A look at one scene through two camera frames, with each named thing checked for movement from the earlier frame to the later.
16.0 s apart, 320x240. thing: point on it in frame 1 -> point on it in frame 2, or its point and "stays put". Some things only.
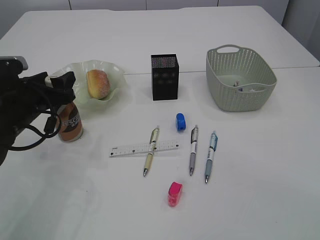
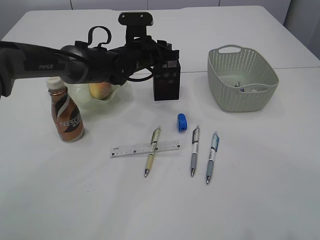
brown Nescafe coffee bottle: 71,128 stays put
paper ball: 237,83 stays put
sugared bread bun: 98,84 stays put
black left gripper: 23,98 -> 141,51
